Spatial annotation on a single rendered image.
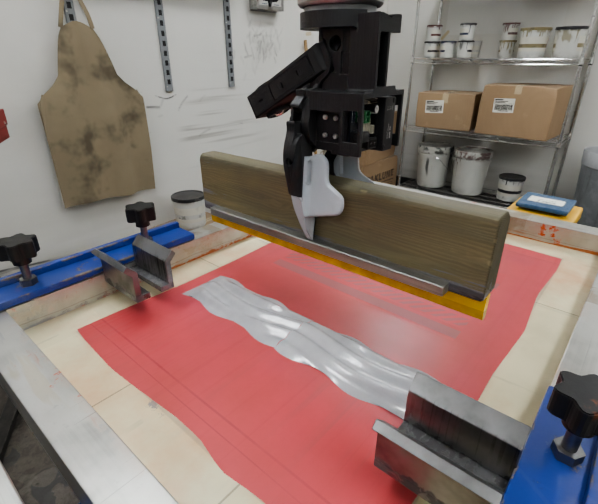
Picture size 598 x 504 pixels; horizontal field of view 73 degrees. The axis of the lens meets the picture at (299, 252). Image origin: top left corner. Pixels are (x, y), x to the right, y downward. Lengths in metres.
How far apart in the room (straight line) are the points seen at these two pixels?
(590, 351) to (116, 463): 0.44
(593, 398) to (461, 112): 3.44
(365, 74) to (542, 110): 3.15
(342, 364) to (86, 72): 2.16
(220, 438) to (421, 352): 0.24
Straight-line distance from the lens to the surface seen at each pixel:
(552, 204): 1.03
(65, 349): 0.54
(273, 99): 0.44
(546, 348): 0.55
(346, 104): 0.37
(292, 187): 0.41
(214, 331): 0.51
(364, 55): 0.38
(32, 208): 2.44
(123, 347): 0.52
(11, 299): 0.58
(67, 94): 2.37
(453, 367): 0.48
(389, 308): 0.56
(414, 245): 0.38
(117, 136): 2.45
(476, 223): 0.35
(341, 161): 0.45
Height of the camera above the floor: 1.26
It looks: 26 degrees down
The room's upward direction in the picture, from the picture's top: straight up
